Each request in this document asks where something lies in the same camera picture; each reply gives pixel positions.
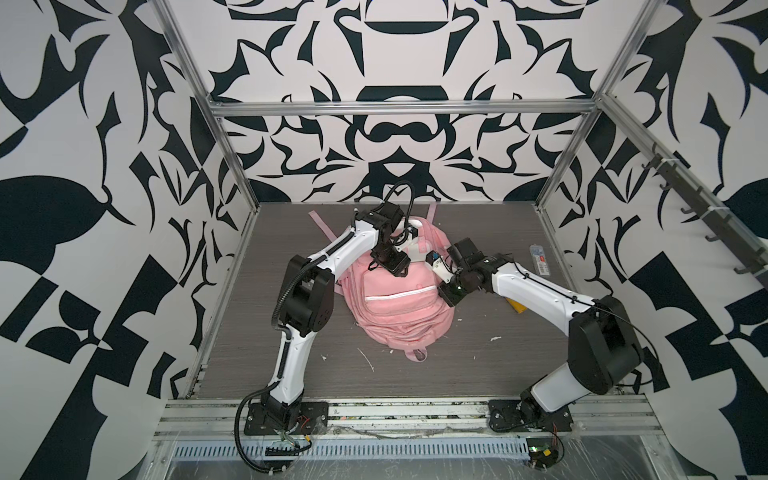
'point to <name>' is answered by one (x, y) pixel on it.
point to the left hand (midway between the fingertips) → (401, 263)
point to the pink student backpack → (391, 311)
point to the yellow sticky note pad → (519, 307)
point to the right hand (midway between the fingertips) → (444, 288)
